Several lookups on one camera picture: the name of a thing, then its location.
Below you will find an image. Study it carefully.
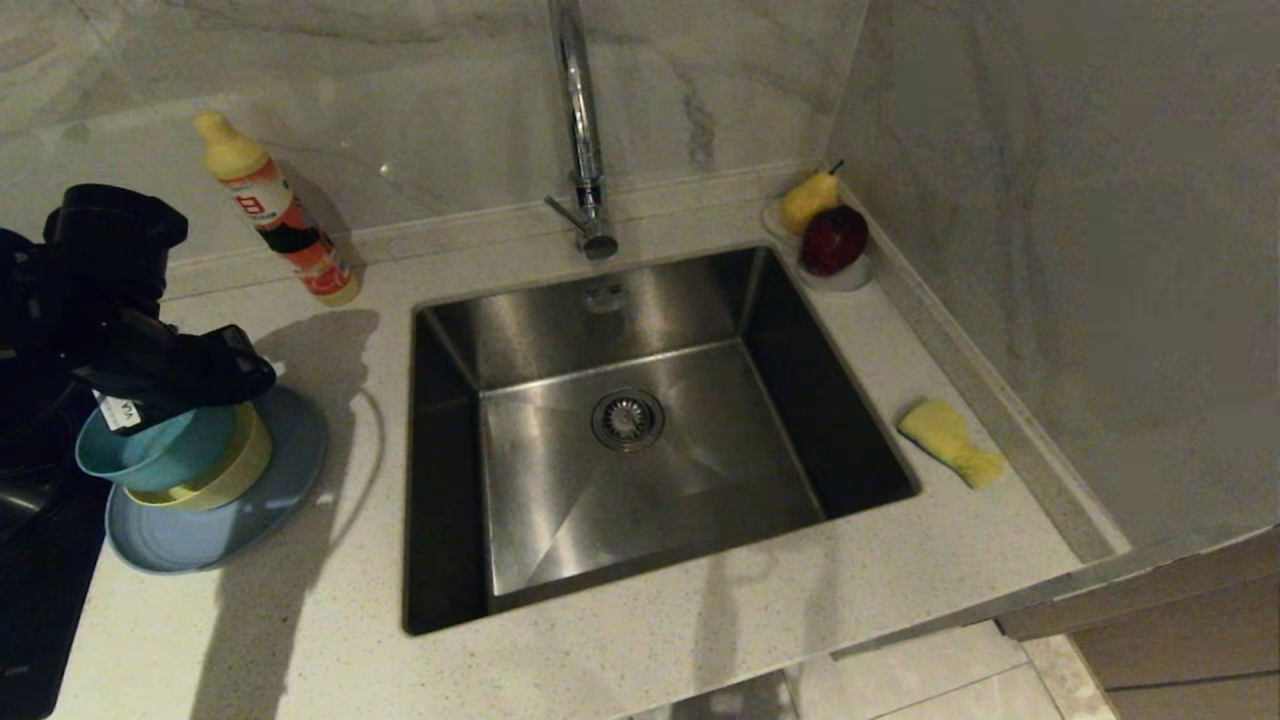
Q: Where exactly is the round metal drain strainer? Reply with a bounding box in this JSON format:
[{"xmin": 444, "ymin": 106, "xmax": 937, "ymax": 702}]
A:
[{"xmin": 591, "ymin": 388, "xmax": 666, "ymax": 453}]

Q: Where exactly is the orange white dish soap bottle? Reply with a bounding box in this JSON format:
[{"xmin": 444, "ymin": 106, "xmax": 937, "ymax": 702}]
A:
[{"xmin": 193, "ymin": 110, "xmax": 361, "ymax": 307}]

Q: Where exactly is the dark red apple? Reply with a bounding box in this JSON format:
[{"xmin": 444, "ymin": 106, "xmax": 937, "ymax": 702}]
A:
[{"xmin": 799, "ymin": 205, "xmax": 869, "ymax": 278}]

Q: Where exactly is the yellow sponge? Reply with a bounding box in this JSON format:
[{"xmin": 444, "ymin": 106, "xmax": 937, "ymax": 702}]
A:
[{"xmin": 897, "ymin": 398, "xmax": 1006, "ymax": 491}]

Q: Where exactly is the small white fruit dish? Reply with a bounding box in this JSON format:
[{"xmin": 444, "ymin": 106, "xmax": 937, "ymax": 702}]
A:
[{"xmin": 763, "ymin": 200, "xmax": 874, "ymax": 294}]

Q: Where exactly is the teal bowl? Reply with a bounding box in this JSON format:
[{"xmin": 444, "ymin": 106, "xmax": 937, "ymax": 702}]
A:
[{"xmin": 75, "ymin": 403, "xmax": 241, "ymax": 493}]

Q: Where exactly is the yellow pear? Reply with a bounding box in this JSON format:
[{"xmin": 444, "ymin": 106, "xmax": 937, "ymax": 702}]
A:
[{"xmin": 781, "ymin": 160, "xmax": 844, "ymax": 236}]

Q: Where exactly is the stainless steel sink basin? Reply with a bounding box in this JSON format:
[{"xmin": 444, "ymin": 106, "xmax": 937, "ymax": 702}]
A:
[{"xmin": 403, "ymin": 245, "xmax": 919, "ymax": 637}]

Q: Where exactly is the wooden cabinet front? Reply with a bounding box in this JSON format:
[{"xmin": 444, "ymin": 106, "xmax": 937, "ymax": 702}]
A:
[{"xmin": 997, "ymin": 528, "xmax": 1280, "ymax": 720}]

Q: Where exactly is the black induction cooktop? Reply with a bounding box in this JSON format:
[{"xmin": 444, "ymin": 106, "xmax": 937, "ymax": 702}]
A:
[{"xmin": 0, "ymin": 380, "xmax": 116, "ymax": 720}]

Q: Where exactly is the yellow bowl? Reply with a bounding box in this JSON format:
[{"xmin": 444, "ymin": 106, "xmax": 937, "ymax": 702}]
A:
[{"xmin": 122, "ymin": 402, "xmax": 274, "ymax": 513}]

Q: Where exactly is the chrome kitchen faucet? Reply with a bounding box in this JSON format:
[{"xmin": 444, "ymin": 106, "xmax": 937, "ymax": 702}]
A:
[{"xmin": 546, "ymin": 0, "xmax": 620, "ymax": 263}]

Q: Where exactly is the blue plate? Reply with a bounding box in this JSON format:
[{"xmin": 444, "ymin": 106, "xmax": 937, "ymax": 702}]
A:
[{"xmin": 105, "ymin": 385, "xmax": 330, "ymax": 576}]

